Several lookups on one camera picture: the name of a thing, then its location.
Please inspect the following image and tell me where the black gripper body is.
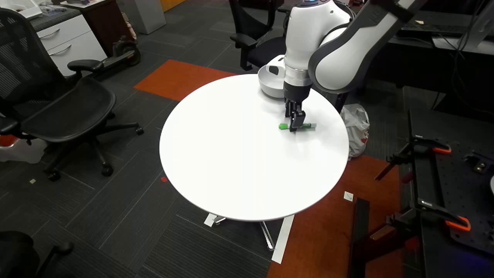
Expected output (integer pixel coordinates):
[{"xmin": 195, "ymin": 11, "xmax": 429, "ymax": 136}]
[{"xmin": 283, "ymin": 84, "xmax": 310, "ymax": 111}]

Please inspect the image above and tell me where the green marker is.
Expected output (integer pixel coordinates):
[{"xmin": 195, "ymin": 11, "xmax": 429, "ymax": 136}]
[{"xmin": 277, "ymin": 124, "xmax": 316, "ymax": 131}]

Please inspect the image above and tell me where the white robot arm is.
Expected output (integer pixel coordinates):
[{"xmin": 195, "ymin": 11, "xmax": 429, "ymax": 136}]
[{"xmin": 282, "ymin": 0, "xmax": 427, "ymax": 131}]

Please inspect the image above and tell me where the white bowl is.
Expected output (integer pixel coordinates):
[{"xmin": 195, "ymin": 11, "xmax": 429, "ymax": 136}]
[{"xmin": 257, "ymin": 65, "xmax": 283, "ymax": 99}]

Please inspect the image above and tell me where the white plastic bag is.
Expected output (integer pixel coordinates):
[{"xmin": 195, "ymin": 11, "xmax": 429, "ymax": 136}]
[{"xmin": 341, "ymin": 104, "xmax": 370, "ymax": 159}]

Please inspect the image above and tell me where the black padded office chair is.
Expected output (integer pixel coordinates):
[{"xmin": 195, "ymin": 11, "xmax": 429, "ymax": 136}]
[{"xmin": 228, "ymin": 0, "xmax": 285, "ymax": 71}]

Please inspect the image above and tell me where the round white table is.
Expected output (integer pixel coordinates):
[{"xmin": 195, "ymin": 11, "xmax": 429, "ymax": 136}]
[{"xmin": 157, "ymin": 73, "xmax": 350, "ymax": 266}]

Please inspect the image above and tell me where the orange black clamp upper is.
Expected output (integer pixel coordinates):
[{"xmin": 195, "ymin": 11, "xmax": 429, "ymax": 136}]
[{"xmin": 376, "ymin": 135, "xmax": 452, "ymax": 181}]

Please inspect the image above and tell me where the orange black clamp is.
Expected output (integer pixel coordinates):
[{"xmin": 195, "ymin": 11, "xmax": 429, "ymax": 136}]
[
  {"xmin": 376, "ymin": 135, "xmax": 452, "ymax": 181},
  {"xmin": 385, "ymin": 199, "xmax": 472, "ymax": 235}
]

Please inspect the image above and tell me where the black desk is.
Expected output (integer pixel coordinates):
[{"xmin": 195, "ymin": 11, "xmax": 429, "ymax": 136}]
[{"xmin": 367, "ymin": 0, "xmax": 494, "ymax": 118}]

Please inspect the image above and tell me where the orange black clamp lower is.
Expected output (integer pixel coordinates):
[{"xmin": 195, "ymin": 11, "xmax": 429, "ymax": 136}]
[{"xmin": 385, "ymin": 199, "xmax": 472, "ymax": 235}]

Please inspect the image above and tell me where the black scooter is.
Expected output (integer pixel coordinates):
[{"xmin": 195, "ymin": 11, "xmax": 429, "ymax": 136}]
[{"xmin": 101, "ymin": 39, "xmax": 140, "ymax": 70}]

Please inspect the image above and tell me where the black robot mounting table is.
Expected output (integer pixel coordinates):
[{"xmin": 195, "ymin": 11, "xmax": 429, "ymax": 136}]
[{"xmin": 351, "ymin": 111, "xmax": 494, "ymax": 278}]

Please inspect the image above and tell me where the white drawer cabinet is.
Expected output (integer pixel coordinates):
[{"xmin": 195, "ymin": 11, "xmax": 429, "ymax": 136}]
[{"xmin": 30, "ymin": 9, "xmax": 106, "ymax": 76}]

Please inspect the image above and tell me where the black mesh office chair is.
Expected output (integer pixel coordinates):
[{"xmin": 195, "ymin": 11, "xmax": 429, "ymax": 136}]
[{"xmin": 0, "ymin": 8, "xmax": 143, "ymax": 181}]

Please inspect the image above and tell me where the black chair bottom left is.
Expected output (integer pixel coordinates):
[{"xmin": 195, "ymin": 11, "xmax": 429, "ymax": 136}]
[{"xmin": 0, "ymin": 230, "xmax": 74, "ymax": 278}]

